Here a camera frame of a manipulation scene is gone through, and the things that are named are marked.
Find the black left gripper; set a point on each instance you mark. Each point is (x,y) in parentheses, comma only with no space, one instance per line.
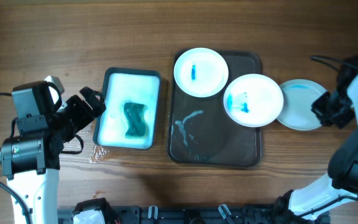
(86,113)

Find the green yellow sponge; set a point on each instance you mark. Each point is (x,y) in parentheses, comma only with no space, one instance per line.
(134,113)

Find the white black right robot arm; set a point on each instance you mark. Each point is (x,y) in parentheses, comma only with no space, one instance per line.
(340,185)

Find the white plate with blue streak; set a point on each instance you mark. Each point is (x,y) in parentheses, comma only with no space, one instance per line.
(201,72)

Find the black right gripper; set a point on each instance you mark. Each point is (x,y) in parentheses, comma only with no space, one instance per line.
(321,108)

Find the dark brown serving tray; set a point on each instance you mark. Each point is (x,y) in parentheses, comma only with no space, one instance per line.
(200,132)

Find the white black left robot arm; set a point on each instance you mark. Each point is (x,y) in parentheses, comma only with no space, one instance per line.
(31,160)

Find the white plate with blue smear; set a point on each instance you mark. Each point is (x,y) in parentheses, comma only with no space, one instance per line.
(253,100)

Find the dark green soapy water tray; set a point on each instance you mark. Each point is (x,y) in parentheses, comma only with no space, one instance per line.
(122,85)

